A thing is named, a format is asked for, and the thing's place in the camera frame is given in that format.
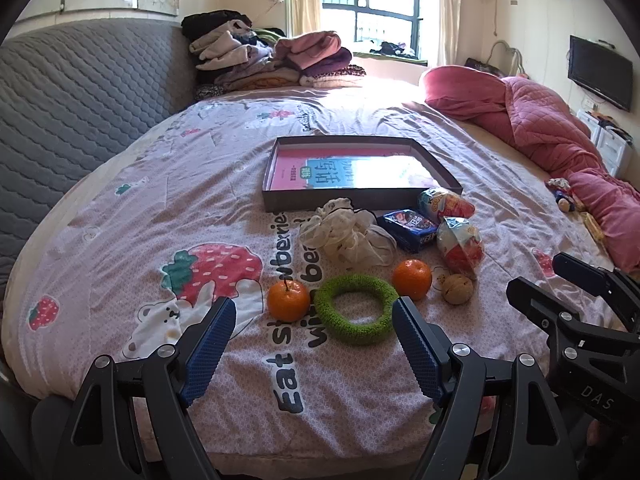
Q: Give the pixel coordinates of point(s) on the pile of folded clothes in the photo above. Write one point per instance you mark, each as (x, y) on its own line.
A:
(260, 55)

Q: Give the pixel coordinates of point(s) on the walnut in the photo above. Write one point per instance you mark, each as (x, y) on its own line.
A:
(457, 290)

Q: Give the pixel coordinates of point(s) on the shallow grey cardboard box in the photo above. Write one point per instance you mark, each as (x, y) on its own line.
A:
(280, 202)

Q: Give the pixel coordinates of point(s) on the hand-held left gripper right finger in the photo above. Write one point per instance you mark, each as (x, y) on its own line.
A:
(415, 340)

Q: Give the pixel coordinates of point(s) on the pink book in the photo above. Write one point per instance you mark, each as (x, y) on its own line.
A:
(295, 170)

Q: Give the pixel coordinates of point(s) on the pink pillow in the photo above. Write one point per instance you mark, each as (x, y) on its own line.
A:
(465, 92)

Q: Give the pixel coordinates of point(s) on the dark clothes on windowsill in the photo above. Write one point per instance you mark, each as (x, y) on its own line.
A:
(392, 49)

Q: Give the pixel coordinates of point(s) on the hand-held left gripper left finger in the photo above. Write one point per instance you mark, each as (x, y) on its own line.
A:
(210, 345)

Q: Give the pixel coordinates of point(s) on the small toy doll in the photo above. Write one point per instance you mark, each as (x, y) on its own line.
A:
(565, 195)

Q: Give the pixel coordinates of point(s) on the strawberry print bed sheet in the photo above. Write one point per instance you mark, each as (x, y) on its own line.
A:
(175, 200)

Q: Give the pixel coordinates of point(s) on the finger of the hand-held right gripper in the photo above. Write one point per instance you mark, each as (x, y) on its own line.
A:
(580, 270)
(530, 297)

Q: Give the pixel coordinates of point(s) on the blue cookie packet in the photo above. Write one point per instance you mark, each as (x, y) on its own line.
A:
(407, 227)

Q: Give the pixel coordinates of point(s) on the grey quilted headboard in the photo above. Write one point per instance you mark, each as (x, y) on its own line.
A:
(75, 110)

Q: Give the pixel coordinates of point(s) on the pink quilt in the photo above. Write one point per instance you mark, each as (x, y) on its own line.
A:
(550, 125)

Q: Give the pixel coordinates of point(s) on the mandarin orange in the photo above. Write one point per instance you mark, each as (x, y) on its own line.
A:
(412, 278)
(288, 300)

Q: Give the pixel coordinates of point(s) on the black flat television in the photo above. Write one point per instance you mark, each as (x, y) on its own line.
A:
(600, 72)

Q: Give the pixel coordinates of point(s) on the colourful snack bag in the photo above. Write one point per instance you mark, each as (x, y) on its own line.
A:
(445, 205)
(460, 250)

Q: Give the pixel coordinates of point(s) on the white plastic drawers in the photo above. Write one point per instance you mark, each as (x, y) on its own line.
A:
(610, 145)

